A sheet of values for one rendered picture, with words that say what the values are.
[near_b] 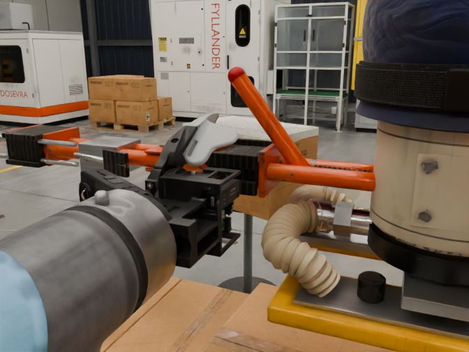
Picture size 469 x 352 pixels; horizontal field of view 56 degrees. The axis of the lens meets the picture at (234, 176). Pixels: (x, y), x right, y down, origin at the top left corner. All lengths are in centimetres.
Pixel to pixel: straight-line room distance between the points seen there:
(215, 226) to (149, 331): 114
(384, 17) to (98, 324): 36
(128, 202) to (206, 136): 17
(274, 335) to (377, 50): 50
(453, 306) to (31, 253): 36
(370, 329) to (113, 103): 773
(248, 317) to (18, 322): 62
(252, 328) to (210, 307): 81
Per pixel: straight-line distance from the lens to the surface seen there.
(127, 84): 788
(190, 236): 35
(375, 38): 48
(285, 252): 48
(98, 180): 45
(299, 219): 54
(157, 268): 32
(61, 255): 27
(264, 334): 79
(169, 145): 45
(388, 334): 47
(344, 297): 50
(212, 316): 156
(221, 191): 39
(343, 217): 56
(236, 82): 56
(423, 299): 47
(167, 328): 152
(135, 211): 33
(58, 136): 75
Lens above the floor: 141
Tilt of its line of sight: 16 degrees down
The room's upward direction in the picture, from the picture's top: straight up
